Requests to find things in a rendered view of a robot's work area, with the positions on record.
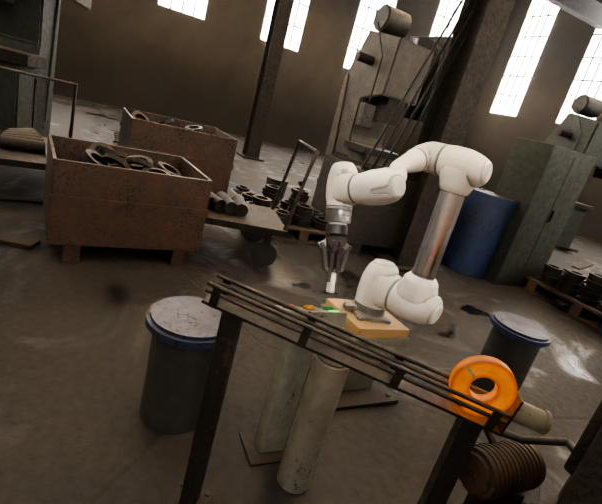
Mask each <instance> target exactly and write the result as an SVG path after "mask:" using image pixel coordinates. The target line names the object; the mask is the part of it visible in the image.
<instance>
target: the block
mask: <svg viewBox="0 0 602 504"><path fill-rule="evenodd" d="M601 427H602V400H601V402H600V404H599V406H598V407H597V409H596V411H595V413H594V414H593V416H592V418H591V419H590V421H589V423H588V425H587V426H586V428H585V430H584V432H583V433H582V435H581V437H580V439H579V440H578V442H577V444H576V445H575V447H574V449H573V451H572V452H571V454H570V456H569V458H568V459H567V461H566V463H565V465H564V468H565V470H566V471H567V472H568V473H569V474H570V475H571V476H573V474H574V473H575V471H576V469H577V468H578V466H579V464H580V462H581V461H582V459H583V457H584V456H585V454H586V452H587V451H588V449H589V447H590V446H591V444H592V442H593V440H594V439H595V437H596V435H597V434H598V432H599V430H600V429H601Z"/></svg>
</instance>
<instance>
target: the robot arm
mask: <svg viewBox="0 0 602 504"><path fill-rule="evenodd" d="M492 168H493V167H492V163H491V162H490V161H489V160H488V159H487V158H486V157H485V156H484V155H482V154H480V153H478V152H477V151H475V150H472V149H469V148H465V147H461V146H456V145H449V144H444V143H439V142H426V143H423V144H420V145H417V146H415V147H414V148H412V149H410V150H409V151H407V152H406V153H405V154H404V155H402V156H401V157H399V158H398V159H396V160H395V161H393V162H392V163H391V165H390V167H389V168H380V169H373V170H368V171H367V172H363V173H358V172H357V169H356V167H355V165H354V164H353V163H351V162H346V161H342V162H337V163H334V164H333V165H332V167H331V169H330V172H329V175H328V179H327V185H326V202H327V205H326V215H325V221H326V222H328V223H327V224H326V236H325V238H324V240H323V241H321V242H318V246H319V248H320V258H321V268H322V270H324V271H325V272H326V282H327V288H326V292H329V293H334V288H335V283H336V282H337V276H338V274H339V273H340V272H343V270H344V267H345V264H346V261H347V258H348V254H349V252H350V250H351V249H352V246H350V245H349V244H348V243H347V239H346V236H347V233H348V226H347V224H350V223H351V215H352V207H353V205H357V204H362V205H387V204H391V203H394V202H396V201H398V200H399V199H401V198H402V197H403V195H404V193H405V190H406V183H405V181H406V179H407V173H416V172H421V171H424V172H426V173H431V174H434V175H437V176H439V186H440V189H441V190H440V193H439V196H438V198H437V201H436V204H435V207H434V210H433V213H432V215H431V218H430V221H429V224H428V227H427V230H426V232H425V235H424V238H423V241H422V244H421V247H420V249H419V252H418V255H417V258H416V261H415V264H414V266H413V269H412V271H409V272H407V273H406V274H405V275H404V277H403V278H401V277H400V276H399V275H398V274H399V270H398V268H397V266H396V265H395V264H394V263H393V262H391V261H388V260H385V259H375V260H374V261H372V262H371V263H370V264H369V265H368V266H367V267H366V269H365V270H364V272H363V274H362V277H361V279H360V282H359V285H358V288H357V292H356V296H355V299H354V301H353V302H352V301H344V304H343V309H344V310H347V311H350V312H352V313H353V314H354V315H355V316H356V319H357V320H359V321H371V322H380V323H386V324H391V320H390V319H389V318H388V317H387V316H386V315H385V310H386V309H388V310H390V311H391V312H393V313H394V314H396V315H398V316H399V317H401V318H403V319H405V320H407V321H410V322H412V323H416V324H420V325H428V324H434V323H435V322H436V321H437V320H438V319H439V317H440V316H441V314H442V311H443V302H442V299H441V297H439V296H438V283H437V280H436V279H435V276H436V274H437V271H438V268H439V265H440V263H441V260H442V257H443V255H444V252H445V249H446V247H447V244H448V241H449V239H450V236H451V233H452V231H453V228H454V226H455V223H456V220H457V218H458V215H459V212H460V210H461V207H462V204H463V202H464V199H465V196H468V195H469V194H470V193H471V192H472V190H473V189H474V188H475V187H476V188H478V187H481V186H483V185H485V184H486V183H487V182H488V180H489V179H490V177H491V174H492ZM326 245H327V247H328V249H327V252H328V255H327V252H326ZM343 248H344V250H343V252H342V249H343ZM341 253H342V255H341ZM340 256H341V258H340Z"/></svg>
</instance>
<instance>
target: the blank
mask: <svg viewBox="0 0 602 504"><path fill-rule="evenodd" d="M478 378H489V379H491V380H493V381H494V382H495V386H494V388H493V390H492V391H491V392H489V393H487V394H476V393H474V392H472V391H471V390H470V384H471V383H472V382H473V381H474V380H476V379H478ZM449 387H451V388H453V389H455V390H458V391H460V392H462V393H464V394H467V395H469V396H471V397H473V398H476V399H478V400H480V401H482V402H485V403H487V404H489V405H491V406H494V407H496V408H498V409H500V410H503V411H506V410H507V409H508V408H510V407H511V405H512V404H513V403H514V401H515V399H516V396H517V392H518V386H517V382H516V379H515V377H514V375H513V373H512V371H511V370H510V368H509V367H508V366H507V365H506V364H505V363H504V362H502V361H501V360H499V359H497V358H494V357H491V356H486V355H476V356H471V357H468V358H465V359H463V360H462V361H460V362H459V363H458V364H457V365H456V366H455V367H454V368H453V370H452V371H451V374H450V377H449ZM451 396H453V397H455V398H457V399H459V400H462V401H464V402H466V403H468V404H471V405H473V406H475V407H477V408H480V409H482V410H484V411H486V412H489V413H491V414H492V412H493V411H490V410H488V409H486V408H484V407H481V406H479V405H477V404H475V403H472V402H470V401H468V400H466V399H463V398H461V397H459V396H456V395H454V394H452V393H451ZM456 405H457V406H458V407H459V408H461V409H462V410H463V411H465V412H467V413H469V414H471V415H474V416H479V417H485V416H483V415H481V414H479V413H476V412H474V411H472V410H470V409H467V408H465V407H463V406H461V405H458V404H456Z"/></svg>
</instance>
